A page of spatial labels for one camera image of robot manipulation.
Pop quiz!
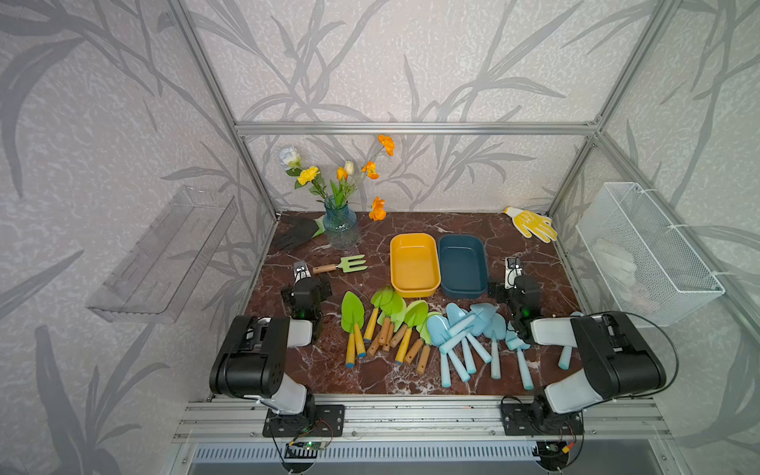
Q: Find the green shovel wooden handle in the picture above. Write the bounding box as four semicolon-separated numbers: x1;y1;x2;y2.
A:
404;312;441;375
367;288;406;356

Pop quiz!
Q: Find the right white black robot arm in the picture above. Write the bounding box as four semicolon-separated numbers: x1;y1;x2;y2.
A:
489;257;675;423

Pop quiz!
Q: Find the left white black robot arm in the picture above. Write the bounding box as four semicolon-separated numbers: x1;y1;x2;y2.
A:
209;261;332;421

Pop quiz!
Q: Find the dark teal storage box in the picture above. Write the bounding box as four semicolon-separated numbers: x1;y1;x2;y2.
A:
437;235;489;299

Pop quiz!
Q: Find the yellow storage box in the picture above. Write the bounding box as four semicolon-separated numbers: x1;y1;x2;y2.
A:
390;233;441;298

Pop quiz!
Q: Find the black garden glove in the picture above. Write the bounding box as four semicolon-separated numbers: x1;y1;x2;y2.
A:
271;215;325;251

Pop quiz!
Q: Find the yellow white garden glove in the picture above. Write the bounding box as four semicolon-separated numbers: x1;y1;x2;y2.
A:
504;207;558;243

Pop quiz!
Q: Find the glass vase with flowers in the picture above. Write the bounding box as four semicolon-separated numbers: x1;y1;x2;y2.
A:
279;146;379;251

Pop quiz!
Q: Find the green garden fork wooden handle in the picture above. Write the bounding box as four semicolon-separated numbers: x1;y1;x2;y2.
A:
313;255;368;274

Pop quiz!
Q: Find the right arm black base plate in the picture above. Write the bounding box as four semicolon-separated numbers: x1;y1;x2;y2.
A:
499;396;585;439

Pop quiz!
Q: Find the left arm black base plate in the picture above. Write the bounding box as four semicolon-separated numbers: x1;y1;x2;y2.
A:
262;405;346;439

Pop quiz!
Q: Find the white wire mesh basket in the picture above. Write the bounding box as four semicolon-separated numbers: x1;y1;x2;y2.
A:
576;182;726;328

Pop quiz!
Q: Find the clear plastic wall shelf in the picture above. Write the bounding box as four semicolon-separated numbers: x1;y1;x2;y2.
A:
86;185;239;324

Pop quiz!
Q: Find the aluminium front rail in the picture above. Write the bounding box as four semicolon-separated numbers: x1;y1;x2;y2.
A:
172;395;672;443

